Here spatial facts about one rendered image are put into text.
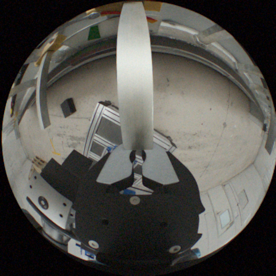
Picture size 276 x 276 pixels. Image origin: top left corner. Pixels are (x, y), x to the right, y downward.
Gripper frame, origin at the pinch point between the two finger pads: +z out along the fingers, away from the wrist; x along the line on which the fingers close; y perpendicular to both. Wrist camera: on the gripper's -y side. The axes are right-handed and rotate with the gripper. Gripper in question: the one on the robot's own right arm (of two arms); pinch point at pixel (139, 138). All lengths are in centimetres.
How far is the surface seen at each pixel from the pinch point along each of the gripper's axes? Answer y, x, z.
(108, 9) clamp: -27.3, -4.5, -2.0
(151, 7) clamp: -27.3, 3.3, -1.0
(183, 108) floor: 9, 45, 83
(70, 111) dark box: 1, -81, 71
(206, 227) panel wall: 239, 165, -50
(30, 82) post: -30, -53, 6
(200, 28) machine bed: -50, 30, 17
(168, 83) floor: -17, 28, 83
